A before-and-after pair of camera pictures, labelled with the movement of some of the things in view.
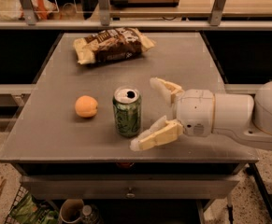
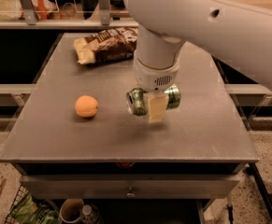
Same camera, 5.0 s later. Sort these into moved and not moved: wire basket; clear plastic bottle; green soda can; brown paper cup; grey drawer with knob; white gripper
Moved: white gripper; green soda can
Not moved: wire basket; grey drawer with knob; brown paper cup; clear plastic bottle
